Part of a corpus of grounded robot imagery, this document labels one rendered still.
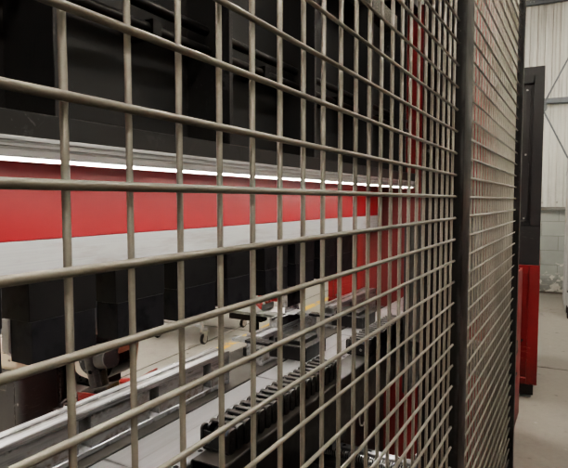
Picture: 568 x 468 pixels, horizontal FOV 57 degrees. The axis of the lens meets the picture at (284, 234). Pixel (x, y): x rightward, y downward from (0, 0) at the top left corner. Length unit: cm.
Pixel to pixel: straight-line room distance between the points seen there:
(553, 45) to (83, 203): 840
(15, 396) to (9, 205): 158
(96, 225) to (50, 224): 10
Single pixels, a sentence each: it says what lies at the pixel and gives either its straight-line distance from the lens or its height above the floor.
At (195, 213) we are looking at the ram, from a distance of 135.
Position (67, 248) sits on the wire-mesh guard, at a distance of 17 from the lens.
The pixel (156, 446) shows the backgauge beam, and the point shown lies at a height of 98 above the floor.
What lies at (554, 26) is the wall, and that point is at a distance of 915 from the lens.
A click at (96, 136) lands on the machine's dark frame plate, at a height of 150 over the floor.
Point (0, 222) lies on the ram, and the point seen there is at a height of 136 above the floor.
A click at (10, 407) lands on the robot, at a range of 256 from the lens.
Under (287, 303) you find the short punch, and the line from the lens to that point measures 185.
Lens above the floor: 140
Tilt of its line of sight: 4 degrees down
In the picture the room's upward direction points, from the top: straight up
